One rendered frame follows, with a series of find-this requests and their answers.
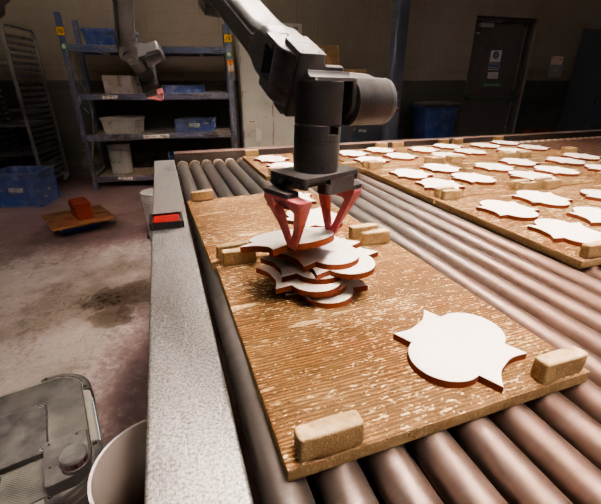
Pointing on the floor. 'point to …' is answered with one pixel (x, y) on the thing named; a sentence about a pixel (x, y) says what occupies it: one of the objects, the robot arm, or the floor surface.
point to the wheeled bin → (434, 118)
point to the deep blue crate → (24, 186)
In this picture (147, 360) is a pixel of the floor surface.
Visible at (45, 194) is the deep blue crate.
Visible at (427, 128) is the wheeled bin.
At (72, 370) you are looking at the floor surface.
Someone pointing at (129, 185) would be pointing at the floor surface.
